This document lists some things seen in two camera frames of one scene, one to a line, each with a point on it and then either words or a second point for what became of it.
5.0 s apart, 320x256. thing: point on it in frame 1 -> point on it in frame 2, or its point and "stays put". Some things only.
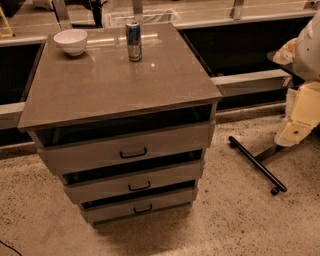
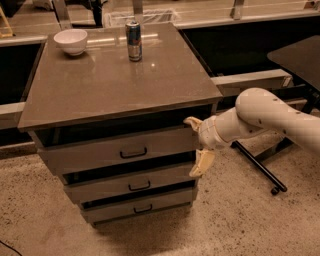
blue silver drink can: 134,41 stays put
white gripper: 309,55 -> 207,134
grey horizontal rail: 250,83 stays put
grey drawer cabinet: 123,116 stays put
